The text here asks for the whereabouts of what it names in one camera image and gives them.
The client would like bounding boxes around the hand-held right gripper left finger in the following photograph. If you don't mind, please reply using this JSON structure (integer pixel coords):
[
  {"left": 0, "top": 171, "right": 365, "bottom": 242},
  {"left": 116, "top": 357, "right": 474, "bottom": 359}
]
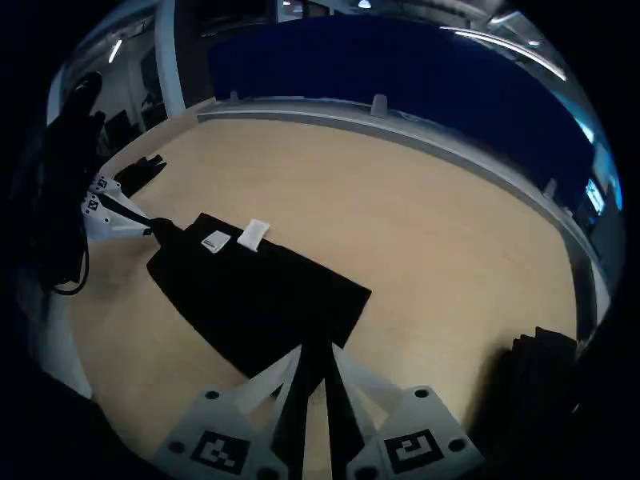
[{"left": 151, "top": 345, "right": 307, "bottom": 480}]

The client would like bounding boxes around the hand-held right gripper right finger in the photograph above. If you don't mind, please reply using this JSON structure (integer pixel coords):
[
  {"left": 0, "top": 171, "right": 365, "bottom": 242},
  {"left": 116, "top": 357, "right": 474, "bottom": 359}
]
[{"left": 323, "top": 343, "right": 487, "bottom": 480}]

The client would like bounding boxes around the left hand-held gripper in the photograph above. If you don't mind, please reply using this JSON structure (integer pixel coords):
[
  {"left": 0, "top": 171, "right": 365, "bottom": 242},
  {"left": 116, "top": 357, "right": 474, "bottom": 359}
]
[{"left": 27, "top": 70, "right": 157, "bottom": 289}]

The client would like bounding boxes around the black towel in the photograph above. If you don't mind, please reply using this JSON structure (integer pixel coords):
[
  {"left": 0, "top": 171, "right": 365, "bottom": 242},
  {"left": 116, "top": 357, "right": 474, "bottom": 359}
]
[{"left": 146, "top": 212, "right": 373, "bottom": 382}]

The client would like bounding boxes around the stack of black towels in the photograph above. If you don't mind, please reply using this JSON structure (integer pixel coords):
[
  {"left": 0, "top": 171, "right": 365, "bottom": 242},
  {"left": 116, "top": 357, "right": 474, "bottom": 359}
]
[{"left": 472, "top": 325, "right": 594, "bottom": 454}]

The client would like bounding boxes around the blue desk screen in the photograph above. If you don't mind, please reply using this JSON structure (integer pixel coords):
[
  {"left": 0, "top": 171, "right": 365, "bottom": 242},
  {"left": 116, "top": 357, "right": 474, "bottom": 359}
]
[{"left": 196, "top": 17, "right": 612, "bottom": 306}]

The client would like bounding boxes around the black cable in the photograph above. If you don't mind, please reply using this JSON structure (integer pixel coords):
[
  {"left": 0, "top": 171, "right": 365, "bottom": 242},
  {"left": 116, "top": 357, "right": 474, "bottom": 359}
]
[{"left": 49, "top": 234, "right": 92, "bottom": 297}]

